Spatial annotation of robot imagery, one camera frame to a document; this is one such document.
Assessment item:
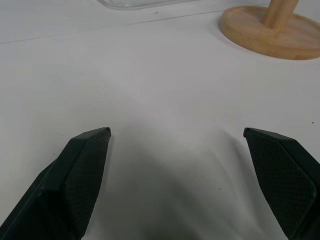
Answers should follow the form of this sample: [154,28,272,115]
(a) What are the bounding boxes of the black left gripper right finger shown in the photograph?
[243,127,320,240]

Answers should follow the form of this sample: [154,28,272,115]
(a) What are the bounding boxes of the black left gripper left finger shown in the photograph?
[0,126,113,240]

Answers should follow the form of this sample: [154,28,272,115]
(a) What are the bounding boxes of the wooden stand with round base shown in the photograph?
[219,0,320,61]

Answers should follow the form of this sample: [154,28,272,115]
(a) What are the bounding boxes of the clear glass container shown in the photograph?
[98,0,201,11]

